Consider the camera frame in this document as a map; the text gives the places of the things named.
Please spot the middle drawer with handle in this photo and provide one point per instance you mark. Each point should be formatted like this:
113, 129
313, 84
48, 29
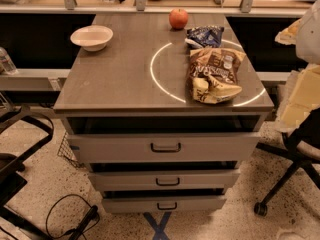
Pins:
164, 180

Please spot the red apple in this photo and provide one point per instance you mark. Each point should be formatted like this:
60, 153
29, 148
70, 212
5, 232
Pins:
178, 18

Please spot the brown chip bag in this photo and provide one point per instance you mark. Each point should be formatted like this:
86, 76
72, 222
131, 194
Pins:
212, 74

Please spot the bottom drawer with handle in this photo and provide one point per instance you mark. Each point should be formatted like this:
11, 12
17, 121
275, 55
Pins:
157, 204

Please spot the grey metal rail shelf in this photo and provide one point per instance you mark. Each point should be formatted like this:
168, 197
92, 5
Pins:
34, 80

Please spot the black chair left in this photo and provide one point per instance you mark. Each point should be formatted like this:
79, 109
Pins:
10, 166

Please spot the wire mesh basket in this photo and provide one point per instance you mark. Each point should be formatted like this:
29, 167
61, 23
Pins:
67, 154

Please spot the top drawer with handle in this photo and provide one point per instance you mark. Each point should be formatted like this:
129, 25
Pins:
152, 148

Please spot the clear plastic water bottle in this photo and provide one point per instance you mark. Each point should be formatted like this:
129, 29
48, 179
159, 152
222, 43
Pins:
6, 62

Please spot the black office chair right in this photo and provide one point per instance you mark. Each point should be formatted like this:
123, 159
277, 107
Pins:
302, 147

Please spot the grey drawer cabinet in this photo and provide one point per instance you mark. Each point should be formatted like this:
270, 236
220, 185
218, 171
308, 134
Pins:
137, 85

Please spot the drawer with handle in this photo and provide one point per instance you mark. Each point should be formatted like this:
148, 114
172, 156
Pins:
152, 148
157, 204
164, 180

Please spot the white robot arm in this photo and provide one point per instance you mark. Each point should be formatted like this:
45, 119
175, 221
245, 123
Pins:
301, 93

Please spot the blue chip bag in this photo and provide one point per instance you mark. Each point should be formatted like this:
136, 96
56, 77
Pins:
205, 36

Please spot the white paper bowl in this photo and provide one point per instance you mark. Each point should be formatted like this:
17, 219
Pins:
92, 38

